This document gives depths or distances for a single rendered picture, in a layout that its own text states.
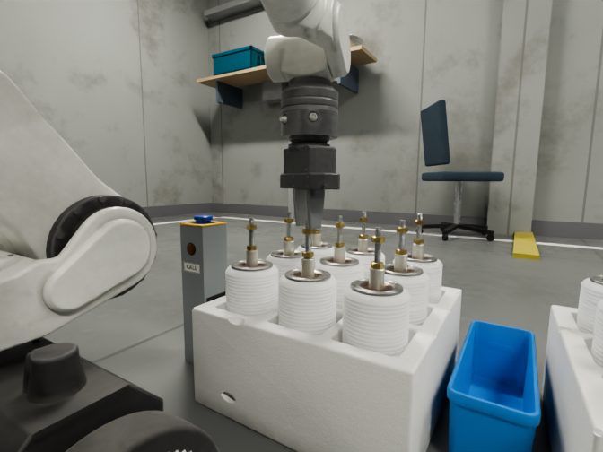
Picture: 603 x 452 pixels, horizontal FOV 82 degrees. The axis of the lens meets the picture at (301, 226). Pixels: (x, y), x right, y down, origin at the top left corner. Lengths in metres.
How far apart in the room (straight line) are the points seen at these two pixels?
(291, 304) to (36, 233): 0.34
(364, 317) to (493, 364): 0.42
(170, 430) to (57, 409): 0.10
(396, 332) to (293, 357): 0.15
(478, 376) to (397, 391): 0.41
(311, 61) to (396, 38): 3.11
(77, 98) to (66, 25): 0.59
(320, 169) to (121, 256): 0.29
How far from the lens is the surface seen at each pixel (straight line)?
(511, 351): 0.84
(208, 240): 0.75
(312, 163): 0.51
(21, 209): 0.51
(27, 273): 0.48
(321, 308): 0.55
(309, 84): 0.53
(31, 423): 0.38
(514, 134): 3.18
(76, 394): 0.41
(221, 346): 0.64
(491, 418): 0.58
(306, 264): 0.56
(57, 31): 3.90
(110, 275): 0.51
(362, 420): 0.53
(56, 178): 0.52
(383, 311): 0.49
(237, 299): 0.62
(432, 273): 0.72
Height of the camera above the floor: 0.40
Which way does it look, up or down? 7 degrees down
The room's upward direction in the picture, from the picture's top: straight up
